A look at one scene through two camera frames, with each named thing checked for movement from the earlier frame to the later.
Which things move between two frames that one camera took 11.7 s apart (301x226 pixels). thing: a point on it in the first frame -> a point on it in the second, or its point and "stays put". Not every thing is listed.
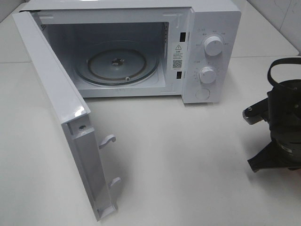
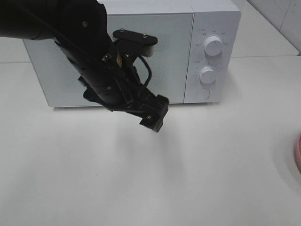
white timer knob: x=207 y=75 stays put
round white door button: x=202 y=93 stays put
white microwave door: x=73 y=111 -> x=169 y=60
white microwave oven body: x=191 y=49 stays put
